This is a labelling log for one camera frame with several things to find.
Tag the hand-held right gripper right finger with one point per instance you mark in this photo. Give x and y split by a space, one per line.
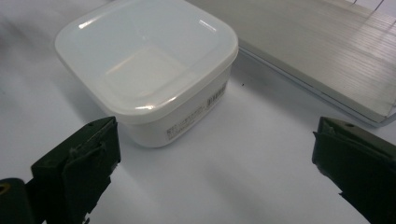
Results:
358 161

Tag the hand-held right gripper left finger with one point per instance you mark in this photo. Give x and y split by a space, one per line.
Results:
77 168

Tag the white square lidded container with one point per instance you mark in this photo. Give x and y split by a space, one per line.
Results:
146 68

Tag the light grey table mat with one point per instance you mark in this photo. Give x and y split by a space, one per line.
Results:
233 174

